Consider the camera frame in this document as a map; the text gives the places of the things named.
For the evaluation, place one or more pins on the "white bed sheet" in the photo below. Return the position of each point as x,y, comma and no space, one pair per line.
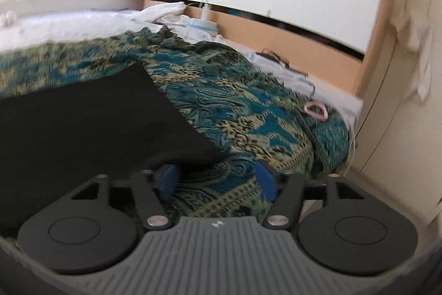
19,32

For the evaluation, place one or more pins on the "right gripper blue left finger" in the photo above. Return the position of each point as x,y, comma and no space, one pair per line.
151,189

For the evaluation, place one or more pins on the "teal paisley bedspread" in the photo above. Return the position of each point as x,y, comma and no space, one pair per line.
247,113

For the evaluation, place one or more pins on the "white crumpled cloth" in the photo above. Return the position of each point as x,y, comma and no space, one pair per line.
164,13

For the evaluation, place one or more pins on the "black pants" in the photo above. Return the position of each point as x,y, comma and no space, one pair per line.
55,140

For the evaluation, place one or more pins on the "blue white tissue box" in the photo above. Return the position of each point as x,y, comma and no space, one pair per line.
202,25

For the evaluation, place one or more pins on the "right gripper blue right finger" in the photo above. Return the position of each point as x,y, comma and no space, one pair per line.
285,193

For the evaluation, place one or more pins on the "wooden bed frame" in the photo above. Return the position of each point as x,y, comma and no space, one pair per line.
304,51

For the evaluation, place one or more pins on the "pink hair clip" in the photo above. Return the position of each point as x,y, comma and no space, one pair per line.
317,110

